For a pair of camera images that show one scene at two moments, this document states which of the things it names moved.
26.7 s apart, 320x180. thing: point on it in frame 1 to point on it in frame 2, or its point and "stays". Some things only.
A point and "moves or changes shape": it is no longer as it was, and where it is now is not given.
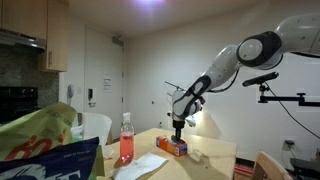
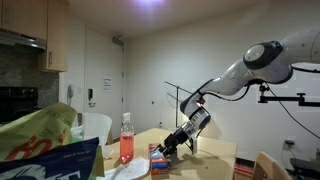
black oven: x=16 y=102 stays
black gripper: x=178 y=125 to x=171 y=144
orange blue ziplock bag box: x=176 y=148 moves or changes shape
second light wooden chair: x=266 y=168 stays
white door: x=103 y=76 stays
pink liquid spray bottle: x=127 y=137 stays
